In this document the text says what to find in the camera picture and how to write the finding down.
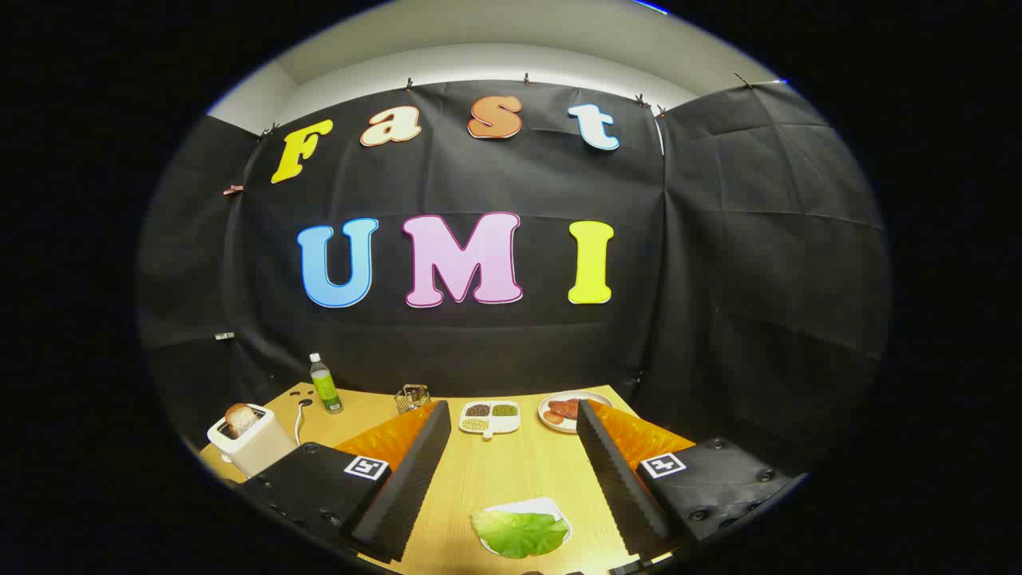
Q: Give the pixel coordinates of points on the white round plate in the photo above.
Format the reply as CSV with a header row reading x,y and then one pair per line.
x,y
599,398

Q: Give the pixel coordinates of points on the green label plastic bottle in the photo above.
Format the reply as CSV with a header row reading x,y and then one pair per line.
x,y
326,391

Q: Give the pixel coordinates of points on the green lettuce leaf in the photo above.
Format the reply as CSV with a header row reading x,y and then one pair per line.
x,y
519,533

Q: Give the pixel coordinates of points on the red meat slices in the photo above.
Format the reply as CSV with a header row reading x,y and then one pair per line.
x,y
563,410

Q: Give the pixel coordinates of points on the white toaster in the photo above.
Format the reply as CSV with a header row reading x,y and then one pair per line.
x,y
263,451

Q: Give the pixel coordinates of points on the white divided bean dish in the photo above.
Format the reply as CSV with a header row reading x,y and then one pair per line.
x,y
511,423

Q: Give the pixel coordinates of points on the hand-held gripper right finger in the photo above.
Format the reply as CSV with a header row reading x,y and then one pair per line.
x,y
619,479

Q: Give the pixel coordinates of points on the toasted bread slice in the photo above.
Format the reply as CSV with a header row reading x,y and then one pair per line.
x,y
239,418

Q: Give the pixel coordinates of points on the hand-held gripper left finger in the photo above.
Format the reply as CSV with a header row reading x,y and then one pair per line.
x,y
415,479

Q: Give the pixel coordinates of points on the black backdrop cloth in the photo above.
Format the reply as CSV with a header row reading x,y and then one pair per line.
x,y
479,343

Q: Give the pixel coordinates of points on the white leaf-shaped plate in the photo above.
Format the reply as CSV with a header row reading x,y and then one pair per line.
x,y
543,505

